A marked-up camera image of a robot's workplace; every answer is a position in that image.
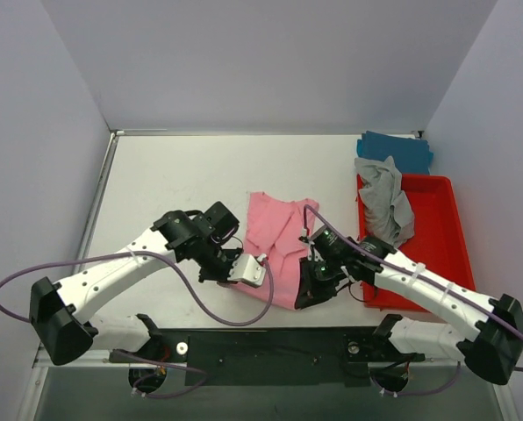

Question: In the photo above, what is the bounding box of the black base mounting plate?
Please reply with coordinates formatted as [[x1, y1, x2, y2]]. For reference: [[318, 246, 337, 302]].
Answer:
[[109, 326, 425, 399]]

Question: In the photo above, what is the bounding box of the aluminium frame rail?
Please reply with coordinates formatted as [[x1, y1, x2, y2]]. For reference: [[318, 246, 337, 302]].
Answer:
[[32, 129, 507, 369]]

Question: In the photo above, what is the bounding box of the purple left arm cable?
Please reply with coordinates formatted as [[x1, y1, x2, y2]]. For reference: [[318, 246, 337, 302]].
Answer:
[[0, 253, 275, 399]]

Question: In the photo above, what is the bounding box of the folded blue t shirt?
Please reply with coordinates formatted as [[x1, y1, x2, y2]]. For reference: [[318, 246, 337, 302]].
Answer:
[[355, 131, 433, 175]]

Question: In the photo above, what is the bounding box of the pink t shirt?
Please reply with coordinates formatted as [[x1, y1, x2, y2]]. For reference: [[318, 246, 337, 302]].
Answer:
[[244, 192, 319, 310]]

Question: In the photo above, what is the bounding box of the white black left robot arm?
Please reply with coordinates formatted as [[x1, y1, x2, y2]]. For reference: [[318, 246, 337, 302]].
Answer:
[[29, 202, 264, 366]]

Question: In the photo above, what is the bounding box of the red plastic bin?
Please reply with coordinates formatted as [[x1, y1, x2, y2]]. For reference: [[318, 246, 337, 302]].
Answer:
[[355, 174, 477, 313]]

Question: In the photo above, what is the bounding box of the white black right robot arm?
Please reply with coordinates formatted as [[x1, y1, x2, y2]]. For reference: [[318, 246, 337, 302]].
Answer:
[[299, 226, 523, 385]]

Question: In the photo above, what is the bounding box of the grey t shirt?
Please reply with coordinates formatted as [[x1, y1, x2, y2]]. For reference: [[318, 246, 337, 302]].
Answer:
[[355, 156, 415, 248]]

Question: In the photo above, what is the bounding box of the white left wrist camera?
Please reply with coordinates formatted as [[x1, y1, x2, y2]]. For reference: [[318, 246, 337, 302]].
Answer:
[[227, 253, 266, 289]]

